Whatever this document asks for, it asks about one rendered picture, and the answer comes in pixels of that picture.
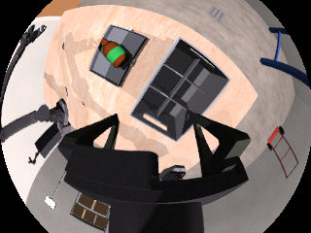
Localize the brown bottle with green label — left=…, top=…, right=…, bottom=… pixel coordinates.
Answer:
left=100, top=39, right=129, bottom=68

